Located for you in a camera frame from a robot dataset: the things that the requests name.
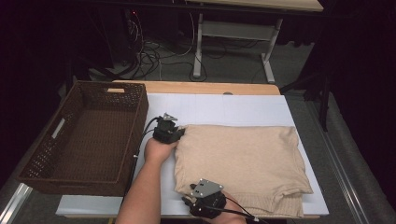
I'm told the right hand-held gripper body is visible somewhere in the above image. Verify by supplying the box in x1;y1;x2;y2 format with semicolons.
189;177;228;220

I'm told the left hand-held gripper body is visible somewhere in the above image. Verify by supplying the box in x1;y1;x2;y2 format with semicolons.
152;112;180;145

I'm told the beige sweater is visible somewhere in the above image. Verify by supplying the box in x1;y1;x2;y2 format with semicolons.
173;124;314;218

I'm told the brown woven basket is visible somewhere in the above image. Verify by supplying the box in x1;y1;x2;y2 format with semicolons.
17;79;149;198

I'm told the person's left hand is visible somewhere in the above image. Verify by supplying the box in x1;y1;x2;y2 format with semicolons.
143;136;179;166

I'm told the person's right hand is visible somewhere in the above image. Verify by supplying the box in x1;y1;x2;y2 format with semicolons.
203;190;248;224

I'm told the white table cover sheet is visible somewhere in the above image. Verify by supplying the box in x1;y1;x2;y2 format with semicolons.
55;92;330;217

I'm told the white-legged desk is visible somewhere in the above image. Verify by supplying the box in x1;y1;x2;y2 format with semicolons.
186;0;325;84

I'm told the tangle of floor cables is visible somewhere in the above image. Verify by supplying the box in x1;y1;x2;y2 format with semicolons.
125;8;208;82

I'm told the long aluminium rail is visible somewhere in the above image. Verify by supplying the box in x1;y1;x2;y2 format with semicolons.
306;99;370;224

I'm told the short aluminium rail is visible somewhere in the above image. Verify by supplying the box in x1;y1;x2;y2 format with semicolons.
0;182;34;224

